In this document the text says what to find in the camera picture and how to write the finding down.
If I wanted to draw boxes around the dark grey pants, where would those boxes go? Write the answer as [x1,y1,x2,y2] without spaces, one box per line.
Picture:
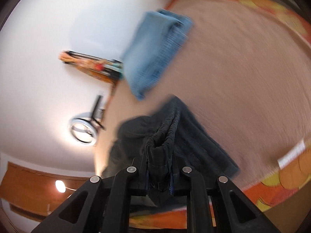
[102,96,239,207]

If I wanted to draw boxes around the white clip desk lamp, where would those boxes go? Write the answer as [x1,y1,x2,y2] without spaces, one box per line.
[47,179,76,215]

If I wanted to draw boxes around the black tripod stand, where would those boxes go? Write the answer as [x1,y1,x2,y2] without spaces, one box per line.
[86,95,105,130]

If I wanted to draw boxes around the brown wooden door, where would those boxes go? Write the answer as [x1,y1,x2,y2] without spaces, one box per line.
[1,162,88,221]

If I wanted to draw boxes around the orange patterned scarf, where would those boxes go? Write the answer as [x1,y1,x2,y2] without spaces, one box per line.
[58,50,123,84]

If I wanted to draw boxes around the folded metal tripod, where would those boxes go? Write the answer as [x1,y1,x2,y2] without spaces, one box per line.
[64,50,123,80]

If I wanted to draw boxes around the folded light blue jeans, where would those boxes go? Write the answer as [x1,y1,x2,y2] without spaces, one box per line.
[122,10,193,100]

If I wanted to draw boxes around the white ring light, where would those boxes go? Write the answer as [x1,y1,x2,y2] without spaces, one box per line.
[70,112,98,146]

